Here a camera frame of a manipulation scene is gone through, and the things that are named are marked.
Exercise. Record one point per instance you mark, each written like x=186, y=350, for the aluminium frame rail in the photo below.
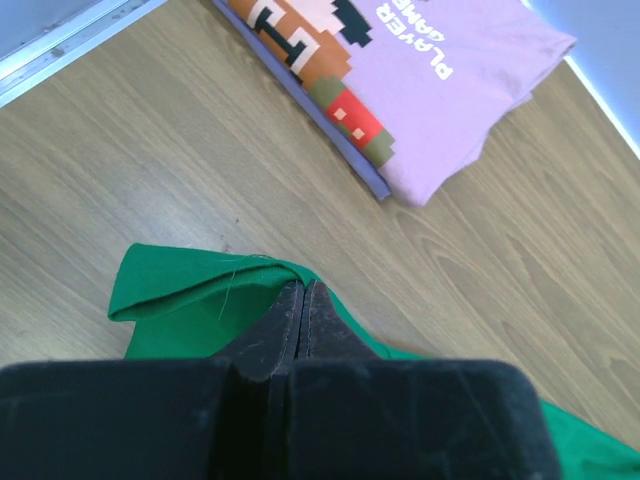
x=39, y=38

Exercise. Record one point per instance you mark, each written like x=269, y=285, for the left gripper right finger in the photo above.
x=324, y=335

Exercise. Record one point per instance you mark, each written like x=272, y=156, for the folded pink printed t-shirt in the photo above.
x=414, y=86

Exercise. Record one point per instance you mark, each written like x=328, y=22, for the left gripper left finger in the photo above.
x=269, y=346

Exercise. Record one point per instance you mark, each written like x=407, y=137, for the green t-shirt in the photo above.
x=190, y=303

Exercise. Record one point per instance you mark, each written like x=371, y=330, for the folded lavender t-shirt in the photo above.
x=358, y=163

